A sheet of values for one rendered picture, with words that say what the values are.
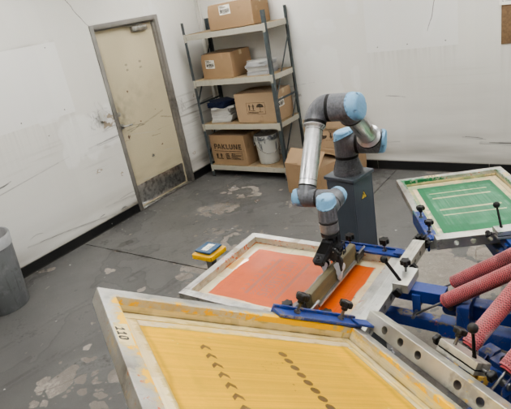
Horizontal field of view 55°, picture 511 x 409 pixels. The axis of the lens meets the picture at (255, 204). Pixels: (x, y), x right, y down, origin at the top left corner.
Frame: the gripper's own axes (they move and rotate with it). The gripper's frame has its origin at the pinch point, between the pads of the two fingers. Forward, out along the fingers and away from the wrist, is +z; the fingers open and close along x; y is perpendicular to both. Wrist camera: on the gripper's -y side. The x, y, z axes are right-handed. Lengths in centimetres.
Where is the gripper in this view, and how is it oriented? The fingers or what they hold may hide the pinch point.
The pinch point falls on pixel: (332, 277)
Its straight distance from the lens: 205.7
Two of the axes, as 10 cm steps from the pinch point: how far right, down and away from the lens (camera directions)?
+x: -8.2, -0.8, 5.7
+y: 5.5, -4.0, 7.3
